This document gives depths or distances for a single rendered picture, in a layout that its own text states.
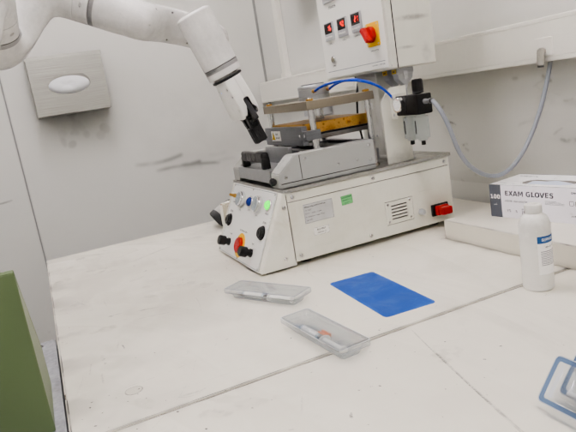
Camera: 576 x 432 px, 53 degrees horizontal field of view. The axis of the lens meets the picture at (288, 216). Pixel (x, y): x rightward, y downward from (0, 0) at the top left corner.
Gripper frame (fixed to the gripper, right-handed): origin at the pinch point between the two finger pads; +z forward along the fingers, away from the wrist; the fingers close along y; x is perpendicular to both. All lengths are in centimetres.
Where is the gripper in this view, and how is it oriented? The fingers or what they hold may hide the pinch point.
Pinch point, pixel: (257, 134)
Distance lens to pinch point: 143.8
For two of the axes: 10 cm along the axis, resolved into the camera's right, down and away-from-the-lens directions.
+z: 4.6, 8.3, 3.1
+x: 8.0, -5.4, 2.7
